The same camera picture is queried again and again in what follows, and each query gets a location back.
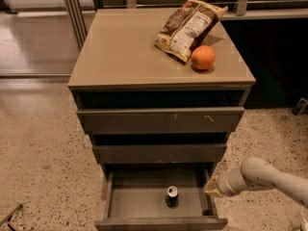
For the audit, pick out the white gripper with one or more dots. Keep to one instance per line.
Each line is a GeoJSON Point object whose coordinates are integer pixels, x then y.
{"type": "Point", "coordinates": [223, 184]}

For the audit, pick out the blue pepsi can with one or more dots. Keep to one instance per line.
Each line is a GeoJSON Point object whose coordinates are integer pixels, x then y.
{"type": "Point", "coordinates": [172, 197]}

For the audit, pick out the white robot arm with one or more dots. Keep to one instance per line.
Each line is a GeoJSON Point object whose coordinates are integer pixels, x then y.
{"type": "Point", "coordinates": [256, 174]}

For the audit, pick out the grey top drawer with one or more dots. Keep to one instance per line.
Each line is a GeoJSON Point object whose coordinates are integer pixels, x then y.
{"type": "Point", "coordinates": [161, 121]}

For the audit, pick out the grey open bottom drawer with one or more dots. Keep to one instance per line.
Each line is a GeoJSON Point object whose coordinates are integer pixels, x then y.
{"type": "Point", "coordinates": [136, 201]}

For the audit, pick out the grey drawer cabinet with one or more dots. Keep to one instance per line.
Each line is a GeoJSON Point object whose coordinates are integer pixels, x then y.
{"type": "Point", "coordinates": [119, 67]}

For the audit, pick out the grey middle drawer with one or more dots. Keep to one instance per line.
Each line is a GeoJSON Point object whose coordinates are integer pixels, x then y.
{"type": "Point", "coordinates": [158, 154]}

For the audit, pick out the small grey floor device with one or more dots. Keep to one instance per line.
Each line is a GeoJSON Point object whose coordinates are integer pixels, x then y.
{"type": "Point", "coordinates": [301, 105]}

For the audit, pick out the orange fruit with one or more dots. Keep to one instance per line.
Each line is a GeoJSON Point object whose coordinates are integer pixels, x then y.
{"type": "Point", "coordinates": [203, 57]}

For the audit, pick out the brown chip bag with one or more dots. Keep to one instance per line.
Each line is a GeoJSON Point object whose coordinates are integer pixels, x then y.
{"type": "Point", "coordinates": [187, 27]}

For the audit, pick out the dark metal bar on floor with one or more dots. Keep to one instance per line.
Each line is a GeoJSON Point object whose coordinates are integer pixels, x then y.
{"type": "Point", "coordinates": [7, 219]}

